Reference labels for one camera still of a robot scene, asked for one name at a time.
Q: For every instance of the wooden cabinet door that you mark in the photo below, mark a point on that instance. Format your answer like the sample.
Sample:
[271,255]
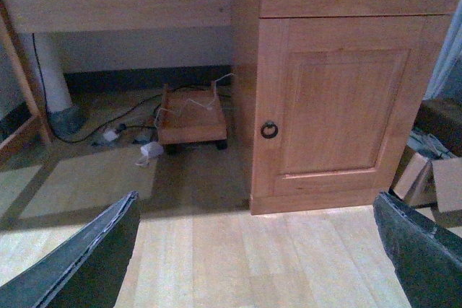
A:
[344,92]

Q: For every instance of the cardboard box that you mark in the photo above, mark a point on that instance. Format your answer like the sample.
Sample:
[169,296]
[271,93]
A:
[421,181]

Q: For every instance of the white plug on floor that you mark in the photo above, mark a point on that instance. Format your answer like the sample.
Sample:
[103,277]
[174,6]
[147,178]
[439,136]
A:
[110,135]

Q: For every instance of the black ring door handle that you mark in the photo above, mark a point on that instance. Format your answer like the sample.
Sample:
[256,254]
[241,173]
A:
[269,130]

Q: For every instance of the white pipe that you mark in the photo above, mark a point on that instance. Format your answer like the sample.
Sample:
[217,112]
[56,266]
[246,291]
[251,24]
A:
[57,92]

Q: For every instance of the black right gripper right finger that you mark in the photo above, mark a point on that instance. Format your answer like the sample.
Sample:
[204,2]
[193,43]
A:
[426,256]

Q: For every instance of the wooden desk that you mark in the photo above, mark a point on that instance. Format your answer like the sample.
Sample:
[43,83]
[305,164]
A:
[21,16]

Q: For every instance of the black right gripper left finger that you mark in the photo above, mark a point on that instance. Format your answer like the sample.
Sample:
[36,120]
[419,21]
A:
[87,270]

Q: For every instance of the white power adapter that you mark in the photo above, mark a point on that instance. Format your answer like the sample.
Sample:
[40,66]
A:
[149,152]

